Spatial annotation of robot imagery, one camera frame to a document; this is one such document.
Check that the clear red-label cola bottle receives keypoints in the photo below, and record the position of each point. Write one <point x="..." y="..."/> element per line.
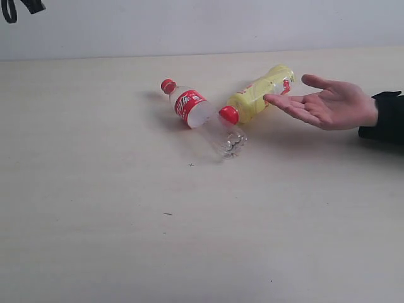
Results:
<point x="216" y="127"/>

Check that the yellow bottle with red cap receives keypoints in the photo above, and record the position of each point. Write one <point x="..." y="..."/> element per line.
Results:
<point x="247" y="103"/>

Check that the bare open human hand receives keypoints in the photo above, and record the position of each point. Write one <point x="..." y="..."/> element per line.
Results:
<point x="338" y="106"/>

